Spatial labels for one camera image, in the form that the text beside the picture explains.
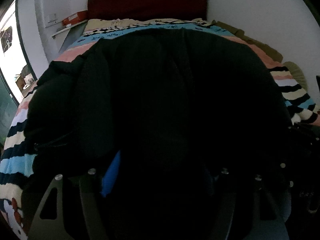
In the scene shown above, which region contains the dark red headboard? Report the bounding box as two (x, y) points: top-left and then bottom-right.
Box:
(87, 0), (208, 21)

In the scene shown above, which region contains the olive green mattress edge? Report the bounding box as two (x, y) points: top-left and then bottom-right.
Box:
(212, 20), (308, 91)

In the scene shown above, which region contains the white wall shelf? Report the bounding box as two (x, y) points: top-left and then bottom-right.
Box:
(52, 20), (88, 38)

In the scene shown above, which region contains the bright window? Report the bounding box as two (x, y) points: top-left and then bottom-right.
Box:
(1, 2), (35, 103)

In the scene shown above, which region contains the pink Hello Kitty bedspread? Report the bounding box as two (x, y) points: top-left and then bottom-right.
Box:
(1, 18), (319, 239)

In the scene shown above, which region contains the large black garment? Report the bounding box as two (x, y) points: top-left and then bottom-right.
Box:
(22, 29), (291, 239)

